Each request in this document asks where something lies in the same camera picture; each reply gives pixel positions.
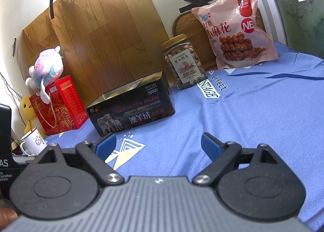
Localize yellow plush duck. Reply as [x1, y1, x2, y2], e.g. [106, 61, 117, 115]
[20, 95, 38, 133]

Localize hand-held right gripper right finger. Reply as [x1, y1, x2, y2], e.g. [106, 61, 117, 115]
[194, 133, 294, 186]

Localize red gift box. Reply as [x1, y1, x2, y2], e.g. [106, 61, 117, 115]
[29, 75, 89, 136]

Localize blue printed bed cloth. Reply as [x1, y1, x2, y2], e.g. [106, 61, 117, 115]
[43, 42, 324, 223]

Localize clear nut jar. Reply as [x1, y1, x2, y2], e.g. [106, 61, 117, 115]
[161, 34, 208, 90]

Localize white door frame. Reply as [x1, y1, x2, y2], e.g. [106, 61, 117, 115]
[247, 0, 289, 47]

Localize crossed black tape strips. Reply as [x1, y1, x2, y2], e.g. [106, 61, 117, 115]
[177, 0, 229, 12]

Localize white enamel mug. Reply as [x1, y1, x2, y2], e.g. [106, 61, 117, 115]
[20, 128, 47, 155]

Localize round woven mat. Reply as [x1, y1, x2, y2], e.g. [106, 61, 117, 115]
[173, 9, 266, 70]

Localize black cable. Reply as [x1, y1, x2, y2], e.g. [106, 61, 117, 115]
[0, 72, 21, 106]

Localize pastel plush toy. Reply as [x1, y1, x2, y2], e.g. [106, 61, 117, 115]
[25, 46, 64, 102]

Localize wood grain wall panel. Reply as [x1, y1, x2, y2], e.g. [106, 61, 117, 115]
[16, 0, 173, 107]

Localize person's left hand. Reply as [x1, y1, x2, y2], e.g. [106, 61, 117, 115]
[0, 208, 19, 231]

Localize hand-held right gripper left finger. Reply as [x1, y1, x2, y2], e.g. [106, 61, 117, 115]
[25, 133, 124, 187]

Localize green patterned glass door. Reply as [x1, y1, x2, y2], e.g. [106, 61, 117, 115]
[261, 0, 324, 59]

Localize black printed storage box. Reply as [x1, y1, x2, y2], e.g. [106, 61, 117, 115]
[86, 70, 176, 137]

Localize pink twisted dough snack bag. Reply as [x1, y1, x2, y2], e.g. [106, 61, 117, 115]
[191, 0, 279, 70]

